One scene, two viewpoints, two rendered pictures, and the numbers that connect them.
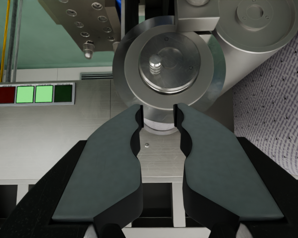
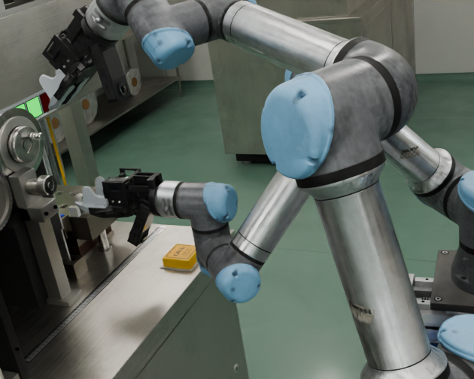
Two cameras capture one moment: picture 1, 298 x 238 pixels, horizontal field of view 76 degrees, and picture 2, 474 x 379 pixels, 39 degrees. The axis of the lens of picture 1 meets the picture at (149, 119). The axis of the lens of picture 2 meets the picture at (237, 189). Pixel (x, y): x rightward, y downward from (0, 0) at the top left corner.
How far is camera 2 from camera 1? 127 cm
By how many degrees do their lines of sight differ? 60
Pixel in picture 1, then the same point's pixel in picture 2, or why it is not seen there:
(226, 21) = not seen: outside the picture
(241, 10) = not seen: outside the picture
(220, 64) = not seen: outside the picture
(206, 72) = (4, 148)
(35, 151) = (4, 50)
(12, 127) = (31, 69)
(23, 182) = (2, 13)
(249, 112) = not seen: outside the picture
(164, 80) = (25, 131)
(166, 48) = (28, 151)
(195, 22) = (24, 171)
